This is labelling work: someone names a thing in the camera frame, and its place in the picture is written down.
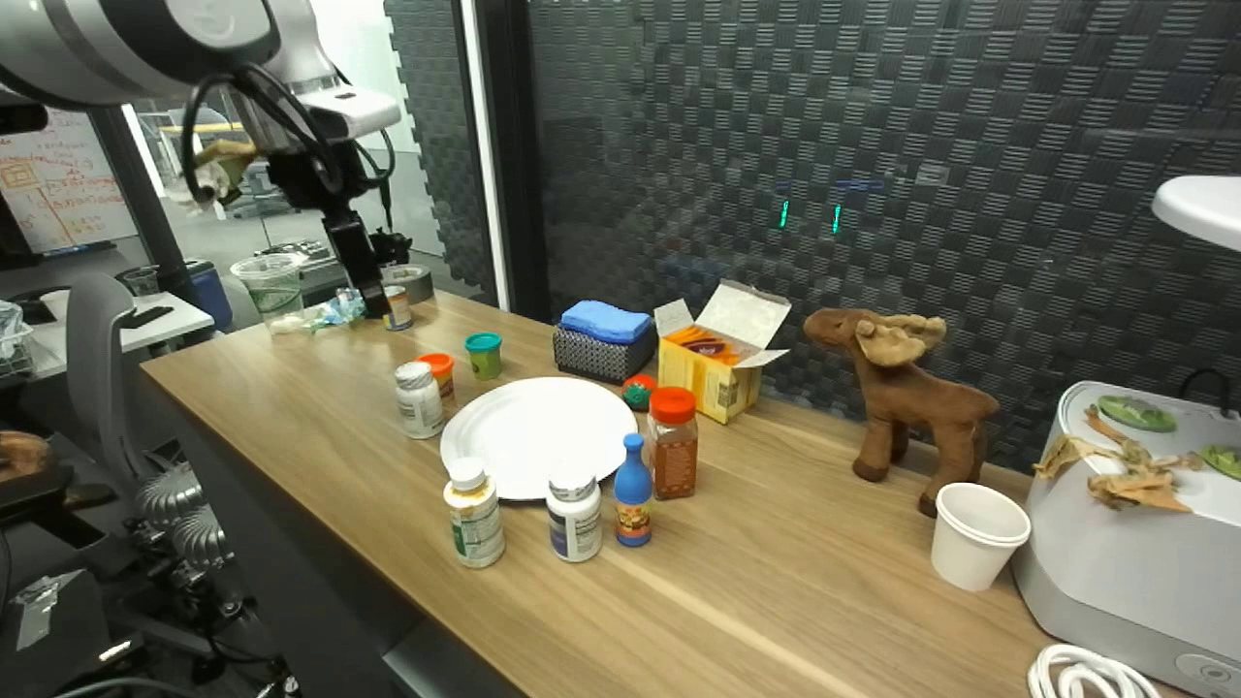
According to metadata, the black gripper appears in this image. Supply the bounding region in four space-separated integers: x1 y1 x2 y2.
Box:
264 132 421 321

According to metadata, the white bottle silver cap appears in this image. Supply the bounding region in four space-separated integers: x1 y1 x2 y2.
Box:
393 356 445 444

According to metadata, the white bottle green label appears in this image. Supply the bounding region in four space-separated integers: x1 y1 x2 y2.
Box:
444 457 507 569

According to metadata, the white bottle blue label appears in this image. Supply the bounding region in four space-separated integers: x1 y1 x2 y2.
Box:
545 466 609 565

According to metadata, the spice jar orange lid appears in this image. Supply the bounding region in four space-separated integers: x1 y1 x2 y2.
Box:
648 386 704 506

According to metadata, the white round plate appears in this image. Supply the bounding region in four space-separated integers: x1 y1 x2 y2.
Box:
437 374 640 506

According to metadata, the glass jar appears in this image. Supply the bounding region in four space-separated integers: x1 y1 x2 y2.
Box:
379 263 437 333

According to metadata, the crumpled clear plastic bag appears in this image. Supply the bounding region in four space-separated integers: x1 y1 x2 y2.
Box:
268 282 370 343

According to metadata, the translucent white bucket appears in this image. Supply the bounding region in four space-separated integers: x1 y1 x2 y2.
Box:
229 249 313 321

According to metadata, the blue bin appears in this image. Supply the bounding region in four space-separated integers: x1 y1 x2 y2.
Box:
178 258 240 333

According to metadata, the blue sponge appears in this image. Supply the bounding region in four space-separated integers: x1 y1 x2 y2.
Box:
558 300 657 348

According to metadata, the gray woven basket box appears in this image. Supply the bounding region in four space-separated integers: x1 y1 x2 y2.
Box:
552 321 660 386

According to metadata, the black stand pole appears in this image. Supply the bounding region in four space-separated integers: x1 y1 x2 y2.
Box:
87 109 198 302

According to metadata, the silver tripod head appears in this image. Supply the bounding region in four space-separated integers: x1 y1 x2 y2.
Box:
126 462 240 591

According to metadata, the whiteboard with writing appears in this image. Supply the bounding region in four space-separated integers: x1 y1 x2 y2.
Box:
0 114 139 262

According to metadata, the yellow cardboard box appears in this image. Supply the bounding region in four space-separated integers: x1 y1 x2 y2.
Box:
651 281 795 428

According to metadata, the small blue bottle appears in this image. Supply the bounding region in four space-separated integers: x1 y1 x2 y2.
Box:
609 430 657 550

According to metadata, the brown moose plush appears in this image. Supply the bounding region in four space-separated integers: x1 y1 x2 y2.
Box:
798 302 1004 519

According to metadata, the white paper cup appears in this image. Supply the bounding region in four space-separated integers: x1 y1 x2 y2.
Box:
929 479 1036 599

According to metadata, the white gray appliance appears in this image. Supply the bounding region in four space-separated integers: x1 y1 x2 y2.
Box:
1011 377 1241 698

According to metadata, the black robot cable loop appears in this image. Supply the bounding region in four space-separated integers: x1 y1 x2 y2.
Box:
178 69 400 214

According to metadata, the coiled white cable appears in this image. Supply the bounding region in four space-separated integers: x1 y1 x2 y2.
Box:
1024 642 1161 698

